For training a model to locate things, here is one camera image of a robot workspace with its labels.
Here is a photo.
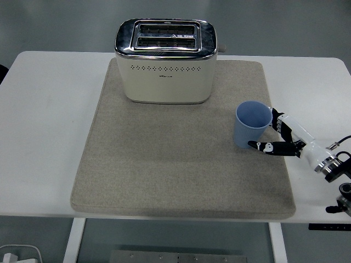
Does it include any cream toaster chrome top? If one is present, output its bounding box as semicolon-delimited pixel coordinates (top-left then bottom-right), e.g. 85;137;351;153
114;18;228;105

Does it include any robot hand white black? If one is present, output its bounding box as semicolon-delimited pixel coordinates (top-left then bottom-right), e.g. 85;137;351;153
248;106;330;168

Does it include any white plastic tray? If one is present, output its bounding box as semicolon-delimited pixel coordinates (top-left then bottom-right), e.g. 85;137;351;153
0;243;42;263

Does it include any blue ribbed cup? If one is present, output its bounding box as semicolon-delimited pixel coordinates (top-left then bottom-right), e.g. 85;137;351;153
233;100;274;150

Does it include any white table leg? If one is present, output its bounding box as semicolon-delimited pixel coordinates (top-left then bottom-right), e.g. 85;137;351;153
63;218;86;263
268;222;288;263

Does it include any beige fabric mat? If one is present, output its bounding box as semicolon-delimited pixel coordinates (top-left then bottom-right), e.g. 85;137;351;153
70;59;297;220

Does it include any black table control panel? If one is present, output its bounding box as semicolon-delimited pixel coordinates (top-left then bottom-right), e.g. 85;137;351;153
309;224;351;231

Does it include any small white block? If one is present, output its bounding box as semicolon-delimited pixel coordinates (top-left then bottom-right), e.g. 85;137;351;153
2;252;19;263

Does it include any grey metal plate with screws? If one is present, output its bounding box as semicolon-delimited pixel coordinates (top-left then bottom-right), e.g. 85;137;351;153
109;249;249;263

